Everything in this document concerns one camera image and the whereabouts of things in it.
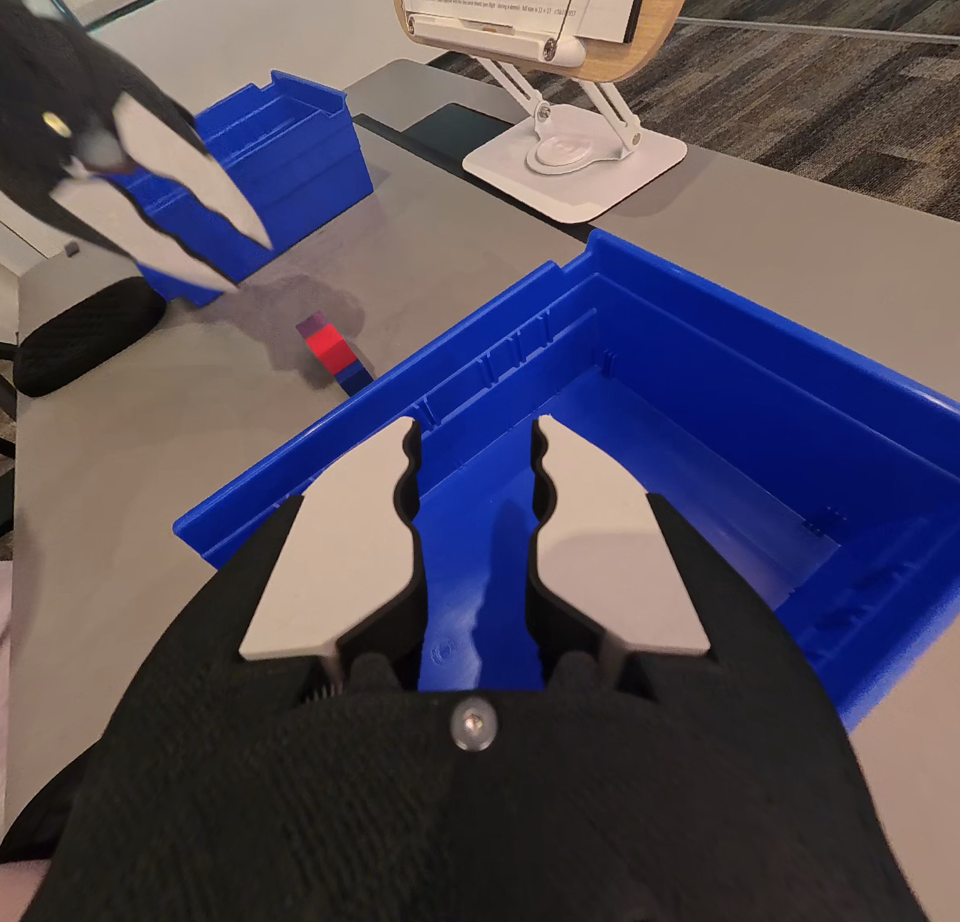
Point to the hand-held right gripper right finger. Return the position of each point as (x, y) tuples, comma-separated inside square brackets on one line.
[(615, 562)]

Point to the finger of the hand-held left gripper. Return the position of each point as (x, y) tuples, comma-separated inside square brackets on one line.
[(127, 235), (187, 164)]

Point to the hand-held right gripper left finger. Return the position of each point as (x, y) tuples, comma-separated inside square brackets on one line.
[(337, 562)]

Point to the blue plastic bin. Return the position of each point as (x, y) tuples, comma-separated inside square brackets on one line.
[(300, 164), (750, 427)]

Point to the blue wooden cube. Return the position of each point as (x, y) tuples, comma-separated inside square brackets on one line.
[(354, 380)]

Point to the purple wooden cube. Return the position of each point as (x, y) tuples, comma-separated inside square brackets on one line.
[(311, 325)]

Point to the red wooden cube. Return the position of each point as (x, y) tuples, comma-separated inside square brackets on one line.
[(328, 348)]

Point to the person's right forearm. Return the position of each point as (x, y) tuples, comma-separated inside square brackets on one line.
[(19, 892)]

